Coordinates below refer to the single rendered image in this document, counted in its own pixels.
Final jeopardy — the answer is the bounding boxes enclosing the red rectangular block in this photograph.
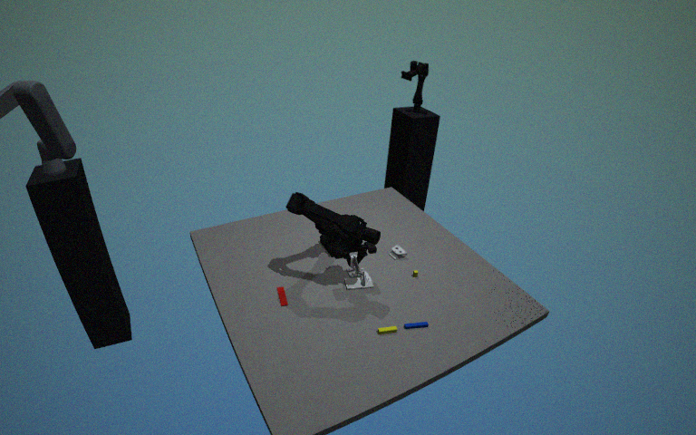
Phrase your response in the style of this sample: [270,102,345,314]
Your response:
[277,287,287,306]

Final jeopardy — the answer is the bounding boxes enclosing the blue flat bar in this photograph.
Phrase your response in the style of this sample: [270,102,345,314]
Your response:
[404,322,429,329]

